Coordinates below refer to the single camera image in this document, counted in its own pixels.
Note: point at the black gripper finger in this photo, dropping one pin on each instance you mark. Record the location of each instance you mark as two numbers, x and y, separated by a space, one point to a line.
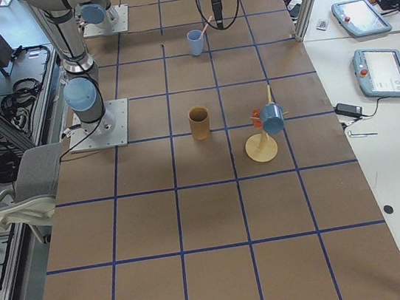
218 16

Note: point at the light blue plastic cup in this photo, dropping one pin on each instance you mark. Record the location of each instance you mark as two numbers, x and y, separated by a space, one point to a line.
195 42

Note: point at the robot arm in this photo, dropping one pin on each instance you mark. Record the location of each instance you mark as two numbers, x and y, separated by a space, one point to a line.
58 19

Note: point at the orange cup on stand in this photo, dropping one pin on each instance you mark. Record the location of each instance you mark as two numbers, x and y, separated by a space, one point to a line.
256 119

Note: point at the blue cup on stand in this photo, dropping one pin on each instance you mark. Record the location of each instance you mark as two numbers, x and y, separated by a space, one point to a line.
271 116

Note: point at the wooden cup tree stand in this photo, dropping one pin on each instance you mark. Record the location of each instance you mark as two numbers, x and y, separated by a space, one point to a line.
262 147

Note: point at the small remote control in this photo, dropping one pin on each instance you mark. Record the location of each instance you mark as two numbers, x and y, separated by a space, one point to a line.
322 25

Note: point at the bamboo cylinder holder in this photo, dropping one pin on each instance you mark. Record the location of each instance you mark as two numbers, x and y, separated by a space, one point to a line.
198 116

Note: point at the teach pendant far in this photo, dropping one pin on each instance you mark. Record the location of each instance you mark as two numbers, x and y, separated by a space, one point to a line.
359 18

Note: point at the teach pendant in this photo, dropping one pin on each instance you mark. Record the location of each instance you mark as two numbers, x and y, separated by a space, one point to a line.
378 72
359 18

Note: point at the black power brick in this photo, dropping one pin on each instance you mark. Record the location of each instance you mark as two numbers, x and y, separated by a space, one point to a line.
348 110

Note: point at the teach pendant near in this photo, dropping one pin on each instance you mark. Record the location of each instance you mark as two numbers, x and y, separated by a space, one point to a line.
378 72

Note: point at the grey office chair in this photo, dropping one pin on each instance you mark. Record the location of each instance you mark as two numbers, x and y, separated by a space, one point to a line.
32 201

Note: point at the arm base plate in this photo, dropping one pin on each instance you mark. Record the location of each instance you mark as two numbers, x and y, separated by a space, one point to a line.
97 21
112 130

